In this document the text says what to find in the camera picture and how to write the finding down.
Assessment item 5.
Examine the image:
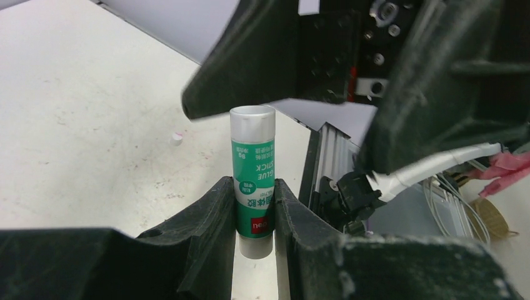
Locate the small white glue cap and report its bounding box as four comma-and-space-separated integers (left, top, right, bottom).
169, 132, 183, 146

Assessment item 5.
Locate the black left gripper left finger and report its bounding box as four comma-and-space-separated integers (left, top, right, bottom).
1, 177, 236, 299

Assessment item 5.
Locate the pink cloth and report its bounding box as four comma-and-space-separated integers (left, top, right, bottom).
477, 152, 529, 198

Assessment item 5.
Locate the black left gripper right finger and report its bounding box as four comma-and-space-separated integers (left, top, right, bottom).
274, 179, 520, 299

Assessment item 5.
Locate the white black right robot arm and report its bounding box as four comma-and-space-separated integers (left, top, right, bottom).
182, 1, 529, 238

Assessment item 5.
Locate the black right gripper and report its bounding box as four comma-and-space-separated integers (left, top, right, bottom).
181, 0, 529, 173

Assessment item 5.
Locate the green white glue stick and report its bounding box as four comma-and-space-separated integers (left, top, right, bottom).
229, 106, 276, 259

